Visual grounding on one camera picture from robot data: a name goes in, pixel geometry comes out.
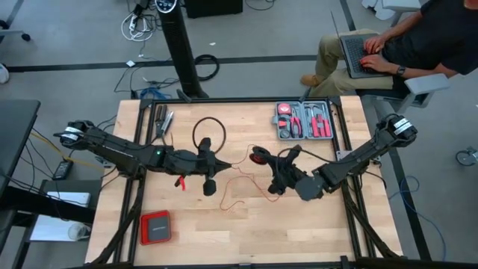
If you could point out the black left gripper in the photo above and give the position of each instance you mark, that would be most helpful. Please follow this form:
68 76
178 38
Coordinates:
208 166

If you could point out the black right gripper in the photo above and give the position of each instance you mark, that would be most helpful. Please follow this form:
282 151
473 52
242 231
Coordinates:
287 172

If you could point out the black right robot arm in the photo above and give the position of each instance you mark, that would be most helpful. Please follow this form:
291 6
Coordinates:
354 157

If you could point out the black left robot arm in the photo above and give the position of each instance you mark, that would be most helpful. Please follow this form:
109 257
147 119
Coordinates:
123 151

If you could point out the red utility knife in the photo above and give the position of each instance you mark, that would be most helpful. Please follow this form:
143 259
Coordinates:
284 122

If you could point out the small red clip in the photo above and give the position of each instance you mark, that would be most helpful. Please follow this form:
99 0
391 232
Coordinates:
181 183

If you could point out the red tape measure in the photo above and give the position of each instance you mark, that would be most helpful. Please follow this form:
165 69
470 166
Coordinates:
285 108

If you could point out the grey tool kit case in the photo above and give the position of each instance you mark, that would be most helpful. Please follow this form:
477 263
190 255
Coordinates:
300 108

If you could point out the grey hammer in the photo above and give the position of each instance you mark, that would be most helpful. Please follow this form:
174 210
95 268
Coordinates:
310 108

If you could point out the black pliers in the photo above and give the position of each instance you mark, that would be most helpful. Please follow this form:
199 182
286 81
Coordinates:
160 119

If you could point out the tan boot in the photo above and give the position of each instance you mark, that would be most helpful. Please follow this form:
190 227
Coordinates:
310 80

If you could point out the red-rimmed black box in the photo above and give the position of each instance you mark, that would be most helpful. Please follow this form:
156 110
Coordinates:
155 228

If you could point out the black tower fan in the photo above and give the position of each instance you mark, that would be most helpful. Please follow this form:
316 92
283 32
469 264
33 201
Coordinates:
181 48

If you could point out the grey laptop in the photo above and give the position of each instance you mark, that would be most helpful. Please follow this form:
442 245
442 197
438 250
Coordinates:
360 56

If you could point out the small white floor plug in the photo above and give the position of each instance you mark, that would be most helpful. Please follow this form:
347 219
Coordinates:
130 63

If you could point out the person's right hand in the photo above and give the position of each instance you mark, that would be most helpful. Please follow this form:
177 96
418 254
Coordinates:
373 44

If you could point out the black wristwatch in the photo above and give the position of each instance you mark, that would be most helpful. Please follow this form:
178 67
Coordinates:
401 71

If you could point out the clear plastic cup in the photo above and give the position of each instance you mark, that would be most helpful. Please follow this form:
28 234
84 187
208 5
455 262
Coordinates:
78 231

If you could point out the black floor box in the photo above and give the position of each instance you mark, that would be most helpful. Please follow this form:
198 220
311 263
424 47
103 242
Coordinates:
213 7

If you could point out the black power adapter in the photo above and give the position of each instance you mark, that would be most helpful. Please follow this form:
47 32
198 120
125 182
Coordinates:
62 170

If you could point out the black side stand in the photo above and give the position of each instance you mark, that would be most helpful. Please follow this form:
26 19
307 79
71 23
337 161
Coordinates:
56 201

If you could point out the white paper sheet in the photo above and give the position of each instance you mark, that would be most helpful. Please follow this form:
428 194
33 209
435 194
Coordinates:
56 228

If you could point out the grey caster wheel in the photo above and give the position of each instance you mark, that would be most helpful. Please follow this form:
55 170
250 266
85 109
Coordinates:
467 157

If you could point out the white chair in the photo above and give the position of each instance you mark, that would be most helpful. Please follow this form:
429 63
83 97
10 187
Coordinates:
399 5

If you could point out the black desk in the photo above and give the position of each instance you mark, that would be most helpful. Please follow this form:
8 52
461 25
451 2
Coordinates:
16 142

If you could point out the person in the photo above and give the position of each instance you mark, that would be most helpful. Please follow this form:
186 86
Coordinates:
440 33

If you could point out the white sneaker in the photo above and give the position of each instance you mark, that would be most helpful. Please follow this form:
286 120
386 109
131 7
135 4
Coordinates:
3 74

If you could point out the black chair base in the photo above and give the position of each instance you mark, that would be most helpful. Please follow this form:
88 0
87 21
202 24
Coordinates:
15 33

